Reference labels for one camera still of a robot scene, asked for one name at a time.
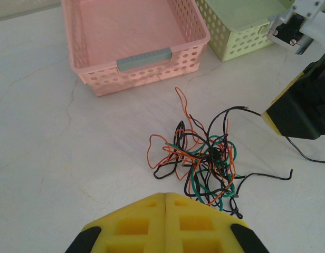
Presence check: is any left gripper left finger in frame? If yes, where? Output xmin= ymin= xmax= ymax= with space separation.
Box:
xmin=64 ymin=192 xmax=167 ymax=253

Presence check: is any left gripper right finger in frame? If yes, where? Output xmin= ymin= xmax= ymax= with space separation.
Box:
xmin=165 ymin=192 xmax=269 ymax=253

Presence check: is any pale green perforated plastic basket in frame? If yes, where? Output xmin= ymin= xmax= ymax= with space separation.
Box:
xmin=195 ymin=0 xmax=287 ymax=63

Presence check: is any pink perforated plastic basket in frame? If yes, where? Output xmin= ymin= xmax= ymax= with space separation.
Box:
xmin=61 ymin=0 xmax=211 ymax=97

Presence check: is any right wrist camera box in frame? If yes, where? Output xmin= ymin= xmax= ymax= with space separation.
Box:
xmin=266 ymin=0 xmax=325 ymax=55

